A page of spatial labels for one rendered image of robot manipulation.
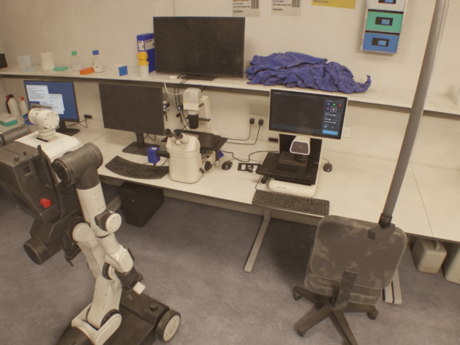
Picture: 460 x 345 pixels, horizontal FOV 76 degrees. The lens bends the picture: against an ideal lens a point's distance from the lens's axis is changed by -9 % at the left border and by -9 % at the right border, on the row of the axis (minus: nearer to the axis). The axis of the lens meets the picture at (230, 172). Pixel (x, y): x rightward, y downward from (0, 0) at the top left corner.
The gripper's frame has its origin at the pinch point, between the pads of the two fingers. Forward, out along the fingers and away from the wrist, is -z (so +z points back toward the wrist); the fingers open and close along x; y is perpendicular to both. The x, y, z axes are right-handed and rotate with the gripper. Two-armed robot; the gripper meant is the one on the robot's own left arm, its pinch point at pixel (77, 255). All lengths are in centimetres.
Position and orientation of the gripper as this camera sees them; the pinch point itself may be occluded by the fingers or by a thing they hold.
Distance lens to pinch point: 198.3
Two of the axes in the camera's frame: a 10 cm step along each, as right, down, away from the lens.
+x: 4.7, -6.0, 6.5
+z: -0.9, -7.6, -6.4
